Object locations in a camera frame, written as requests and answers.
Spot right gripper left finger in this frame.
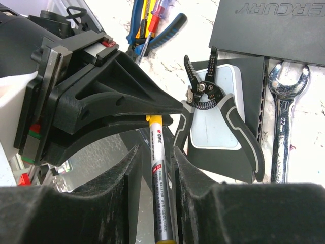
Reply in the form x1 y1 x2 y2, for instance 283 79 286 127
1 146 142 243

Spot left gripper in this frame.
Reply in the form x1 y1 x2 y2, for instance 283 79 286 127
14 30 182 166

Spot blue handled pliers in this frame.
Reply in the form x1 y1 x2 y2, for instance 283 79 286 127
126 0 187 58

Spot black flat box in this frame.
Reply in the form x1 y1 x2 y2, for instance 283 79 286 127
209 1 324 66

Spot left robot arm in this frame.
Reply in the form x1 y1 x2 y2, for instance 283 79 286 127
1 6 182 166

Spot silver combination wrench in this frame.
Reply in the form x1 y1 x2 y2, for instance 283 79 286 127
268 62 310 184

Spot blue red screwdriver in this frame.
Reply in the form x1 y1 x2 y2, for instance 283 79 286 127
136 0 173 65

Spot black grey wire stripper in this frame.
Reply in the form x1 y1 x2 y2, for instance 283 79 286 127
173 46 266 182

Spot yellow utility knife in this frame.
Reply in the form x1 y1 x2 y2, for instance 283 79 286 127
136 0 155 40

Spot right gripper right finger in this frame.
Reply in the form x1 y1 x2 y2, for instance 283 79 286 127
172 147 324 243

